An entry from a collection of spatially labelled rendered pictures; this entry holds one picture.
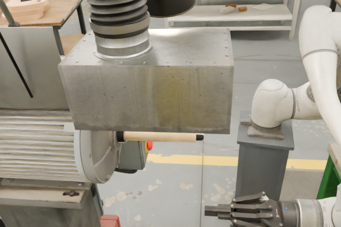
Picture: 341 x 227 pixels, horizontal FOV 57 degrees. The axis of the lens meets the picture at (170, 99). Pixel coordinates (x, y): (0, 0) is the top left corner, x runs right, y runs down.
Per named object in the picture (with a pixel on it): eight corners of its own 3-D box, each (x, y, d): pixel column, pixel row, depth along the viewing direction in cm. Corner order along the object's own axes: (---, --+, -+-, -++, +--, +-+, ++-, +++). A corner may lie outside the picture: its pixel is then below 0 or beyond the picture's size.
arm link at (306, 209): (309, 210, 90) (287, 209, 91) (316, 192, 84) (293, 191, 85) (316, 241, 83) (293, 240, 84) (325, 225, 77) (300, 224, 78)
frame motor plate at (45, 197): (-44, 202, 86) (-50, 193, 84) (4, 144, 106) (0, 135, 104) (82, 210, 82) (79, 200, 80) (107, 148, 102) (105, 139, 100)
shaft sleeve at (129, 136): (127, 142, 82) (124, 137, 80) (128, 130, 84) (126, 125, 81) (196, 144, 80) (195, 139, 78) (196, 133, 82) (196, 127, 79)
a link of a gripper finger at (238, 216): (271, 219, 86) (271, 224, 85) (229, 218, 87) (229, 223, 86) (273, 212, 84) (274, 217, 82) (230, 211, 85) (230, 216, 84)
